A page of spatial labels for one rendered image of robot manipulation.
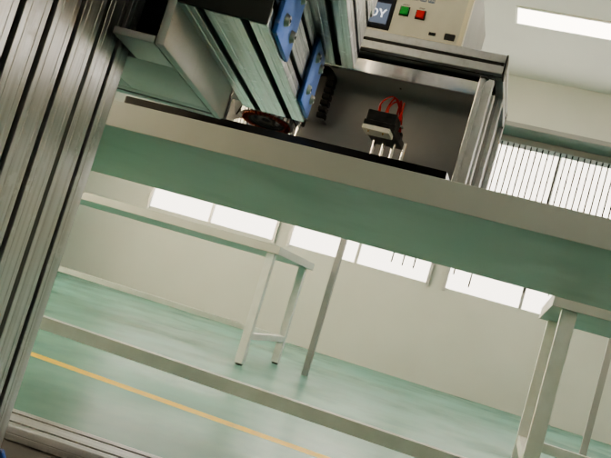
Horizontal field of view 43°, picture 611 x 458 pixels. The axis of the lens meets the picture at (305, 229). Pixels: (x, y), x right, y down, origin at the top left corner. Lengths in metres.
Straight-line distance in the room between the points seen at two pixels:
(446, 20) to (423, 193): 0.61
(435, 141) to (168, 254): 7.05
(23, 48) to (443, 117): 1.36
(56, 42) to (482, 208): 0.81
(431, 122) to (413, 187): 0.58
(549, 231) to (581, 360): 6.70
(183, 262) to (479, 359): 3.32
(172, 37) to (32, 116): 0.16
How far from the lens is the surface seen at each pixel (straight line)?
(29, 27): 0.66
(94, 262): 9.16
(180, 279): 8.67
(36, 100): 0.69
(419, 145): 1.87
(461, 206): 1.31
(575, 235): 1.31
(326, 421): 2.28
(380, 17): 1.86
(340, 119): 1.92
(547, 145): 5.31
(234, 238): 4.76
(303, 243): 8.27
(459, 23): 1.83
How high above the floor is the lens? 0.49
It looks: 5 degrees up
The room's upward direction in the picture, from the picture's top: 17 degrees clockwise
